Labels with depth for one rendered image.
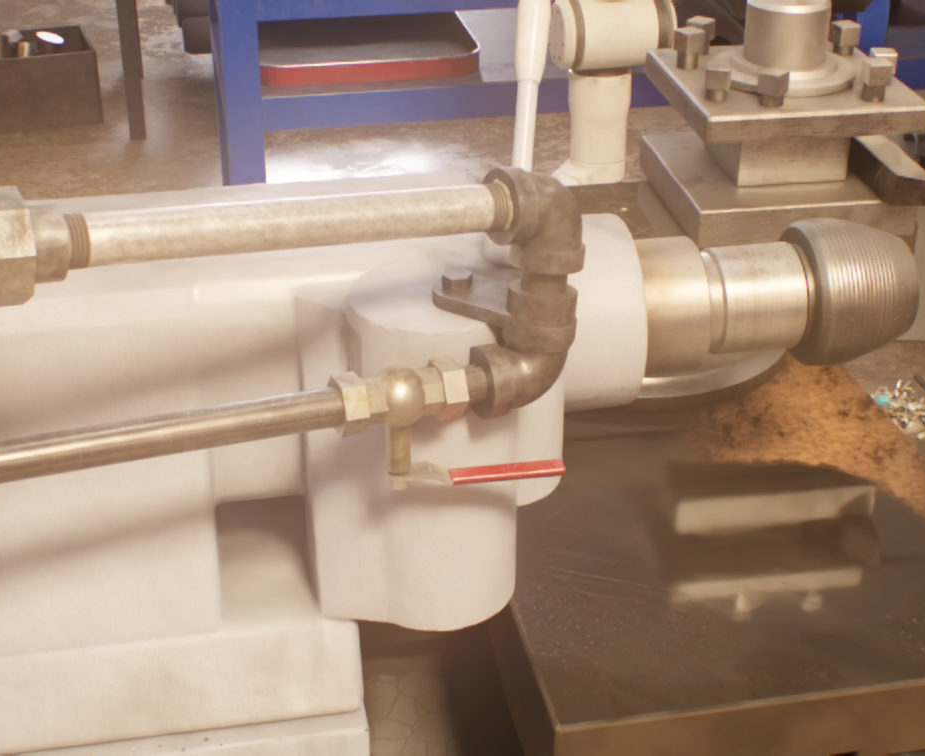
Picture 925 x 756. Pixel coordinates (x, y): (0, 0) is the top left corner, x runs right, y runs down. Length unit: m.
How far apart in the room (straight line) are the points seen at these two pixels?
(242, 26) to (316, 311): 1.85
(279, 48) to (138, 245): 2.29
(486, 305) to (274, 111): 1.94
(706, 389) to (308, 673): 0.43
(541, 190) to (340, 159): 3.60
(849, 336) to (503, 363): 0.27
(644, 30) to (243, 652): 1.10
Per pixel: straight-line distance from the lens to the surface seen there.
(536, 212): 0.70
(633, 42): 1.79
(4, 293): 0.61
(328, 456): 0.81
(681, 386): 1.15
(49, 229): 0.62
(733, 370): 1.17
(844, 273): 0.92
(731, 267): 0.92
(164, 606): 0.84
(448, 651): 1.20
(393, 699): 1.19
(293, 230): 0.65
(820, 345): 0.93
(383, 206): 0.67
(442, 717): 1.18
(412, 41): 2.93
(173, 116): 4.70
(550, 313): 0.73
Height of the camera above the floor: 1.49
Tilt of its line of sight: 28 degrees down
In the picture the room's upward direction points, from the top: straight up
